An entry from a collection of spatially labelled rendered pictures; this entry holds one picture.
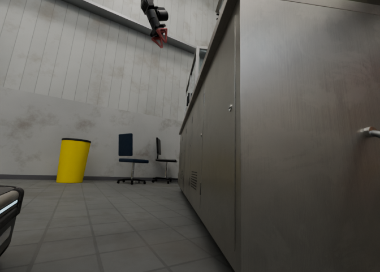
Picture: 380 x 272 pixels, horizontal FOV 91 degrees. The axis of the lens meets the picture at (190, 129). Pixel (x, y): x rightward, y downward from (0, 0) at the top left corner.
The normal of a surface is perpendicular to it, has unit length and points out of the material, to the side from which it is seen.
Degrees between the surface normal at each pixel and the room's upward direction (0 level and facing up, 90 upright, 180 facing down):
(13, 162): 90
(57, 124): 90
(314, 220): 90
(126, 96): 90
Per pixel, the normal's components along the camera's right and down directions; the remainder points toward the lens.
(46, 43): 0.51, -0.15
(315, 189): 0.12, -0.20
